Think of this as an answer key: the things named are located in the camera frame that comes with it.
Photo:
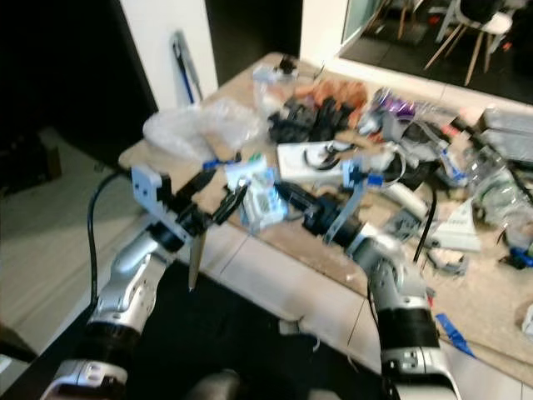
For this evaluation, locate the wooden table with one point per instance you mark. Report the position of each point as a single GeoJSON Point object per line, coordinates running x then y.
{"type": "Point", "coordinates": [491, 308]}

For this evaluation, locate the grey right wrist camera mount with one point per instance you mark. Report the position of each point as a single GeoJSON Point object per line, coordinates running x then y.
{"type": "Point", "coordinates": [360, 190]}

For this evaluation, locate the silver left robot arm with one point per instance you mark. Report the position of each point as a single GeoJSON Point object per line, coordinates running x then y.
{"type": "Point", "coordinates": [133, 283]}

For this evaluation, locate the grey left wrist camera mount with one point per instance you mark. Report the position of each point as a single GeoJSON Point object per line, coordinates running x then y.
{"type": "Point", "coordinates": [148, 192]}

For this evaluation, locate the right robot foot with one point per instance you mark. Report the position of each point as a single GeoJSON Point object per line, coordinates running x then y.
{"type": "Point", "coordinates": [325, 394]}

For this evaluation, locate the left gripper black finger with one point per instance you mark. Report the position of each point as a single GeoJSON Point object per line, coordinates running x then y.
{"type": "Point", "coordinates": [200, 187]}
{"type": "Point", "coordinates": [233, 205]}

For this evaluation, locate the blue tape strip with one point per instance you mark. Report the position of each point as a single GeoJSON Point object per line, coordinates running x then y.
{"type": "Point", "coordinates": [216, 164]}

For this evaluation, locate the clear plastic bag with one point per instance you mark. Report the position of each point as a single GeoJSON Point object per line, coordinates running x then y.
{"type": "Point", "coordinates": [179, 133]}

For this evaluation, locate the black floor mat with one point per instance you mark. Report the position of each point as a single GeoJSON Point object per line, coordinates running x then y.
{"type": "Point", "coordinates": [241, 333]}

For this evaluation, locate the purple object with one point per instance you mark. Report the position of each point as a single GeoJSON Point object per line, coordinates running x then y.
{"type": "Point", "coordinates": [400, 107]}

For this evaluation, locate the white flat box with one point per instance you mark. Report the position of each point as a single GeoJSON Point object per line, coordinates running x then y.
{"type": "Point", "coordinates": [296, 156]}

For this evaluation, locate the grey box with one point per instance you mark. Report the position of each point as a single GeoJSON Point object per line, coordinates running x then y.
{"type": "Point", "coordinates": [508, 123]}

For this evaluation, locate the orange gloves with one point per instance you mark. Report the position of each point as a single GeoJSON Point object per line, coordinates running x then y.
{"type": "Point", "coordinates": [337, 90]}

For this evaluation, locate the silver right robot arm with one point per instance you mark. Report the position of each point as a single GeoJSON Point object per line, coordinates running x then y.
{"type": "Point", "coordinates": [396, 283]}

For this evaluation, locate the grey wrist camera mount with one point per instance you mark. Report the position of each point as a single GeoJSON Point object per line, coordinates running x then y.
{"type": "Point", "coordinates": [148, 192]}
{"type": "Point", "coordinates": [360, 190]}

